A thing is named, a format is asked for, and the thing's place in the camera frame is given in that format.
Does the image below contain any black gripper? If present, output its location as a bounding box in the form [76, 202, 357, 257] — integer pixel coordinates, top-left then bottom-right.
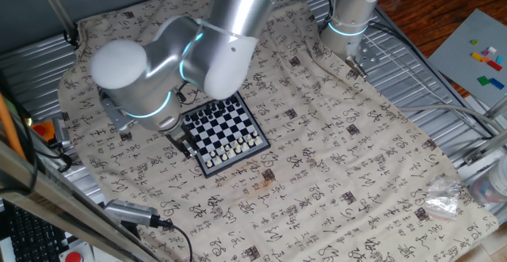
[168, 127, 199, 163]

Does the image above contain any black white magnetic chessboard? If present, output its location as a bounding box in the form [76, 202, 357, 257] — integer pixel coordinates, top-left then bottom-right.
[181, 91, 272, 179]

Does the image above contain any beige calligraphy print tablecloth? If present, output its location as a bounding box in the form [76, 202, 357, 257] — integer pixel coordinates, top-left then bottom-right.
[57, 0, 500, 262]

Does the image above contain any grey emergency stop box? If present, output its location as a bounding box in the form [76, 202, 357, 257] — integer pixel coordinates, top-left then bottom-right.
[58, 245, 95, 262]

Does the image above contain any black computer keyboard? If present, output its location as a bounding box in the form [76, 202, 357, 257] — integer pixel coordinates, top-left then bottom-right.
[2, 200, 69, 262]

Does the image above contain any orange wooden stick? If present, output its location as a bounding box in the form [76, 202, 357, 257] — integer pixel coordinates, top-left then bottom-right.
[0, 93, 25, 160]

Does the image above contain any thin grey metal pole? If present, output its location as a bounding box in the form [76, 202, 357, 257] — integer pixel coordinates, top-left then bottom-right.
[33, 0, 79, 37]

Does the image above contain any silver base mounting plate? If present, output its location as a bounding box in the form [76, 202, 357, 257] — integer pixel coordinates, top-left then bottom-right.
[347, 36, 382, 77]

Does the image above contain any clear plastic bag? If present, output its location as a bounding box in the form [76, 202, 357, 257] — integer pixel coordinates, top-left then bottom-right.
[424, 176, 463, 221]

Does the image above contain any grey lego baseplate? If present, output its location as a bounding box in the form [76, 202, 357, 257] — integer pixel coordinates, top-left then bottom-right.
[427, 8, 507, 108]

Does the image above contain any clear plastic storage tub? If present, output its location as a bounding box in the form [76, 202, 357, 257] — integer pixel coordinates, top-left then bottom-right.
[469, 161, 507, 215]

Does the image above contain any white plastic jar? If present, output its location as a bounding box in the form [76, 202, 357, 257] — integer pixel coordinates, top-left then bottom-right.
[487, 163, 507, 194]

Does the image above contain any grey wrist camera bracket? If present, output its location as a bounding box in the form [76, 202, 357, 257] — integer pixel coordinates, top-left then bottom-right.
[98, 93, 138, 133]

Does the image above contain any silver ribbed camera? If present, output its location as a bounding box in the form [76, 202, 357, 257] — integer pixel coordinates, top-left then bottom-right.
[103, 198, 162, 229]

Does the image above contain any black camera cable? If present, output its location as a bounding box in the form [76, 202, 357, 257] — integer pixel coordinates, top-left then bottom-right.
[158, 218, 195, 262]

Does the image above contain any mounted side camera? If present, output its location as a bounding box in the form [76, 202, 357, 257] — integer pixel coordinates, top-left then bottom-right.
[51, 116, 73, 150]

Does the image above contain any wide aluminium frame beam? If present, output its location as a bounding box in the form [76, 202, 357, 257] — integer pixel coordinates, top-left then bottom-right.
[0, 139, 159, 262]

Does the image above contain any grey base cable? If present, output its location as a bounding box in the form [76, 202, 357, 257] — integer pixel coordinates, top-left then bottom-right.
[366, 36, 507, 133]

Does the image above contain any aluminium frame profile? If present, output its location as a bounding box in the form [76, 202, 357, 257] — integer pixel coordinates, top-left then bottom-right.
[483, 97, 507, 120]
[463, 129, 507, 166]

